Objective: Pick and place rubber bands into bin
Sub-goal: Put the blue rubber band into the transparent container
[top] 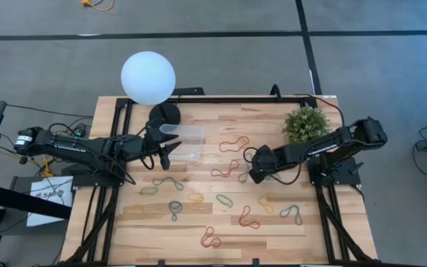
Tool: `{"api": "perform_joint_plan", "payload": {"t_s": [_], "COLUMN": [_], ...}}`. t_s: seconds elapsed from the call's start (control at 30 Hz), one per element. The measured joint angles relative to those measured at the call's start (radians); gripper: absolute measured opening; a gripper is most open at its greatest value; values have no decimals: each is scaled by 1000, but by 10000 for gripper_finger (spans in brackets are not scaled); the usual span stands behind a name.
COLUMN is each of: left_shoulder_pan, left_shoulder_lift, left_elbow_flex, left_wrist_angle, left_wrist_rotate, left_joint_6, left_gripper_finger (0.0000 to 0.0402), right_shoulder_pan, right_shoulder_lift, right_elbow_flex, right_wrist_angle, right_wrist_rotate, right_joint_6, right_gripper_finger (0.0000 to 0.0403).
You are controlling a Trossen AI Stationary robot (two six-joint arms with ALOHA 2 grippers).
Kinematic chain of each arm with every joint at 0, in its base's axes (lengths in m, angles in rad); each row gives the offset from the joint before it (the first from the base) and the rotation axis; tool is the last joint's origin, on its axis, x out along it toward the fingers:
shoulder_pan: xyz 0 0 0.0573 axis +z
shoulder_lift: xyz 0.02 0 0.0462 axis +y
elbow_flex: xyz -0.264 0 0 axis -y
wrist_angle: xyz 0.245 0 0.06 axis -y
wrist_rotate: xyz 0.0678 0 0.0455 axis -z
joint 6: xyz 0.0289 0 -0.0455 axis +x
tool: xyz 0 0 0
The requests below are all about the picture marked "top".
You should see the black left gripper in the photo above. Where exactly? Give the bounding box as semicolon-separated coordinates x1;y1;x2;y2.
142;127;182;171

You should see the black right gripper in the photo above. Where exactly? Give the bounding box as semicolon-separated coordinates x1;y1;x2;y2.
248;145;274;185

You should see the clear plastic bin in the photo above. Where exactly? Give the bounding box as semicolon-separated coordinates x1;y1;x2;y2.
158;124;206;162

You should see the blue-grey rubber band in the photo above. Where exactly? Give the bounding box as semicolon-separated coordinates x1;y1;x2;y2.
279;204;304;227
151;176;185;191

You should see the red rubber band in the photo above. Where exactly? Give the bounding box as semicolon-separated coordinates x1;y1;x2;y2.
199;225;222;249
211;159;240;178
238;205;261;230

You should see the blue rubber band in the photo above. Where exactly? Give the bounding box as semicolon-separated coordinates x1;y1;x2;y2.
168;200;184;223

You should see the grey rubber band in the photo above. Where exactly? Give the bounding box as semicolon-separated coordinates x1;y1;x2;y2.
237;162;254;185

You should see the orange-red rubber band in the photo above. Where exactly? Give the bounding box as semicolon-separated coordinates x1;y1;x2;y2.
218;135;251;154

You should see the flat black device box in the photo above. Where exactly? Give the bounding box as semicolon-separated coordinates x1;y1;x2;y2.
171;87;205;96

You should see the white globe table lamp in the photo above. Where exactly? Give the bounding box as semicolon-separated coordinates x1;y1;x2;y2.
120;50;182;133

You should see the small green potted plant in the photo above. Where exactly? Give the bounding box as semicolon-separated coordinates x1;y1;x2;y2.
282;106;331;145

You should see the black box with green light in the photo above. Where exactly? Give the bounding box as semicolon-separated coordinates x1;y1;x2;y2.
68;124;88;139

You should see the white printed paper sheet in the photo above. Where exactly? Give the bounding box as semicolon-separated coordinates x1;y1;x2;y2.
26;176;74;228

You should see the black beam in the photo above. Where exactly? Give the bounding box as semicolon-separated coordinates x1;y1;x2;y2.
0;180;73;220

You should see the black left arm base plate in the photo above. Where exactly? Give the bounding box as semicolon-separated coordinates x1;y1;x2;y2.
62;162;128;188

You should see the black cable with clamp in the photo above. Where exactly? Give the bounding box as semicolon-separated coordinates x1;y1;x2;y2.
271;84;346;129

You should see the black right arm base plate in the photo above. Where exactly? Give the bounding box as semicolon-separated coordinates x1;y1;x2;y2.
307;155;363;187

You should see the thin black floor cable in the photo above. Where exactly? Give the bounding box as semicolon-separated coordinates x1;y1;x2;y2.
5;105;94;119

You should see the yellow floor cable with plug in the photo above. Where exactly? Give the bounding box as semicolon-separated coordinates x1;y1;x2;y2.
81;0;115;12

